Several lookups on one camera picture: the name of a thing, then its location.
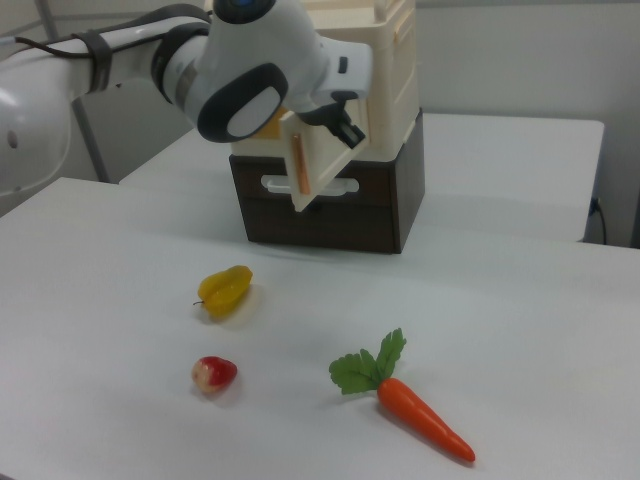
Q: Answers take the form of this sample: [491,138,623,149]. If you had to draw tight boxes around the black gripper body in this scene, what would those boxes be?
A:
[298,97,352,127]

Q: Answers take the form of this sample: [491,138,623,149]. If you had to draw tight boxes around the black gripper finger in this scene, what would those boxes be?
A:
[328,113,366,151]

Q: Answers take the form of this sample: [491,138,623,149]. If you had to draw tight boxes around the cream cabinet door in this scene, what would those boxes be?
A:
[278,97,374,217]

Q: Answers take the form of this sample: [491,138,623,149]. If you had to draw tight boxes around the copper door handle strip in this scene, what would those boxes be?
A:
[290,131,313,196]

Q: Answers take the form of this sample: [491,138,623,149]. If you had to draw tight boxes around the cream plastic toy cabinet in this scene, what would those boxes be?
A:
[232,0,424,164]

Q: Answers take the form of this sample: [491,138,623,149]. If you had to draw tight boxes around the dark brown drawer base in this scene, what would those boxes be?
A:
[228,107,427,255]

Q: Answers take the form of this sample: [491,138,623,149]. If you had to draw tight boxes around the yellow toy starfruit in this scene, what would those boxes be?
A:
[193,264,254,320]

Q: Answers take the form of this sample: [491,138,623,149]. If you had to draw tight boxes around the orange toy carrot green leaves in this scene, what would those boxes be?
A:
[328,327,476,464]

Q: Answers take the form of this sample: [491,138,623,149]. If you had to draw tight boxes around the white drawer handle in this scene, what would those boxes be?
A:
[259,174,361,196]

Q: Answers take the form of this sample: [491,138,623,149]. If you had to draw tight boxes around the grey cable strap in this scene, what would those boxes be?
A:
[73,28,115,94]

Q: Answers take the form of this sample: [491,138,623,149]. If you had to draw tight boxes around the black wall power cable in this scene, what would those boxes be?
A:
[589,196,609,246]

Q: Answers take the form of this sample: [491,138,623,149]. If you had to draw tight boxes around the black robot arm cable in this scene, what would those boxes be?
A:
[13,35,101,59]

